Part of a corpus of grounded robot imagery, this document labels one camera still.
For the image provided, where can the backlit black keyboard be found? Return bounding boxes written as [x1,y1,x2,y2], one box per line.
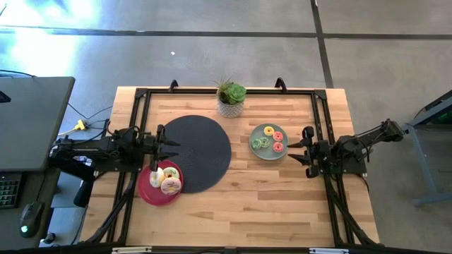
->
[0,171,23,210]

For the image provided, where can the red plate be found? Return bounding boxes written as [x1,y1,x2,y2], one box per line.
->
[137,159,184,207]

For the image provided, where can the black metal table frame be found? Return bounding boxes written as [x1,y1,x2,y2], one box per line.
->
[84,87,381,248]

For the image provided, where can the grey desk top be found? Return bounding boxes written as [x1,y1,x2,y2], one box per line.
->
[0,76,76,172]

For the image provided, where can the grey metal cart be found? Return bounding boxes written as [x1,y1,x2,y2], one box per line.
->
[389,90,452,207]

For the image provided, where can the white hinge bracket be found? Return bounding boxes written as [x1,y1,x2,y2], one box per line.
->
[112,246,153,254]
[309,248,350,254]

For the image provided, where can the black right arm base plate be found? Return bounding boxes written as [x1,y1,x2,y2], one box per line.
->
[319,155,368,176]

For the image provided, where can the large pink donut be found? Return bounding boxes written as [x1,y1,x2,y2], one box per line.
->
[160,177,183,196]

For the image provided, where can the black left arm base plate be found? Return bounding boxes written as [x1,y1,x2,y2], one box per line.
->
[90,157,142,174]

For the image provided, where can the black floor cable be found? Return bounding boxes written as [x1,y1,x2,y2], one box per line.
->
[66,102,114,121]

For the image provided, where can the potted succulent in white pot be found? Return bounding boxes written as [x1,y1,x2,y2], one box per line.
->
[211,75,247,119]

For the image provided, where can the black computer mouse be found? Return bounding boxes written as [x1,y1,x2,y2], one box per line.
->
[18,200,45,238]

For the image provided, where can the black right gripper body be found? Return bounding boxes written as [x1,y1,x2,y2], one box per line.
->
[302,126,331,179]

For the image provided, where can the large white donut blue drizzle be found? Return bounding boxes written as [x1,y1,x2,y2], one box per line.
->
[149,167,165,189]

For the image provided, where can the black angled bar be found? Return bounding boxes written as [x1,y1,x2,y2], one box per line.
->
[52,155,96,208]

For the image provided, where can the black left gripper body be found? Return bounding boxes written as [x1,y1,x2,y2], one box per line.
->
[143,123,166,173]

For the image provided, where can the grey-green plate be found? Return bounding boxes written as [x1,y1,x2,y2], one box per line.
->
[249,123,290,162]

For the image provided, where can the round black placemat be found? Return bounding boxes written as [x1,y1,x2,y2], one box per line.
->
[162,114,232,194]

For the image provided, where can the large white donut yellow-green drizzle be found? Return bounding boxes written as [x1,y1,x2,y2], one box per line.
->
[162,167,181,180]

